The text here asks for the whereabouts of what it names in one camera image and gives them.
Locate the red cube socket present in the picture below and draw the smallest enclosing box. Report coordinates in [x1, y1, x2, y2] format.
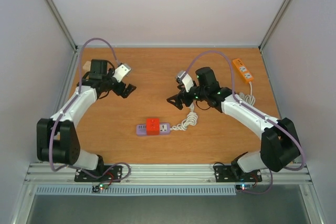
[146, 118, 160, 135]

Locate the beige cube socket adapter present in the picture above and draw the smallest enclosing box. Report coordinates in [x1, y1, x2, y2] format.
[82, 61, 91, 72]

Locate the orange power strip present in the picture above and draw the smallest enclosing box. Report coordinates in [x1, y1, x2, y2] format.
[232, 58, 254, 83]

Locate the purple power strip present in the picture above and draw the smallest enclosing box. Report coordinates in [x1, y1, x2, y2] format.
[136, 123, 171, 136]

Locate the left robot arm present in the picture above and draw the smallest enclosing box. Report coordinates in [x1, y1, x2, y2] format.
[36, 59, 136, 181]

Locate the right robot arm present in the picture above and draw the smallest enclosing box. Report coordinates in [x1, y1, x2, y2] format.
[167, 67, 301, 180]

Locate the left small circuit board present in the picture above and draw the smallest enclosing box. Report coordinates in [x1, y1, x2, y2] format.
[91, 184, 109, 193]

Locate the small circuit board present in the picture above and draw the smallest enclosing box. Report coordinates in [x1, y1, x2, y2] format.
[91, 184, 109, 193]
[236, 184, 254, 191]

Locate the right small circuit board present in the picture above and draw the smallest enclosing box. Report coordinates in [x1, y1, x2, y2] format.
[236, 184, 254, 191]

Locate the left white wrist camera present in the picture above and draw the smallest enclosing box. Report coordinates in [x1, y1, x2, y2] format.
[113, 63, 132, 82]

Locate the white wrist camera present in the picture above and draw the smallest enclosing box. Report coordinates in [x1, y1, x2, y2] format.
[175, 70, 194, 93]
[113, 63, 132, 82]

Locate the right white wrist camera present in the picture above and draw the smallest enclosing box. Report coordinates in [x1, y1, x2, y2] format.
[175, 70, 194, 93]

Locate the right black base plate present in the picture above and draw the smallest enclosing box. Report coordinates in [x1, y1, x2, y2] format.
[213, 163, 262, 183]

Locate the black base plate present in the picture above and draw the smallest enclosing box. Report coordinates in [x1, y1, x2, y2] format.
[213, 163, 262, 183]
[74, 165, 123, 183]

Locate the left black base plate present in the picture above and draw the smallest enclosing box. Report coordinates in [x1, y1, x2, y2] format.
[74, 165, 123, 183]

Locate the aluminium front rail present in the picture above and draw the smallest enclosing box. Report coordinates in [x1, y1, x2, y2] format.
[24, 163, 312, 185]

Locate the blue slotted cable duct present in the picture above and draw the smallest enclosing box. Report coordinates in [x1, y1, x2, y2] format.
[35, 185, 236, 196]

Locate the left aluminium corner post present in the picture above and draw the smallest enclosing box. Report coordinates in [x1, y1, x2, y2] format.
[45, 0, 77, 51]

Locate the aluminium corner post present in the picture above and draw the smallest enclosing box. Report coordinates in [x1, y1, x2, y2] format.
[45, 0, 77, 51]
[258, 0, 292, 53]

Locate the right aluminium corner post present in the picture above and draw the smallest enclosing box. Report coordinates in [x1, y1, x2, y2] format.
[258, 0, 292, 53]

